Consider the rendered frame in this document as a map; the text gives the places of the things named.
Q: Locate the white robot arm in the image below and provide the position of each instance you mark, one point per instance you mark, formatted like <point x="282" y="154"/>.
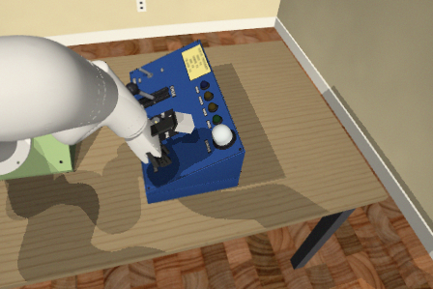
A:
<point x="46" y="87"/>

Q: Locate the blue control panel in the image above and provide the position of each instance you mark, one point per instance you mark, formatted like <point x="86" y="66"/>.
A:
<point x="211" y="157"/>

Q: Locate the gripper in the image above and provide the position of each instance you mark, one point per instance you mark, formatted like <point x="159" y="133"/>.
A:
<point x="145" y="146"/>

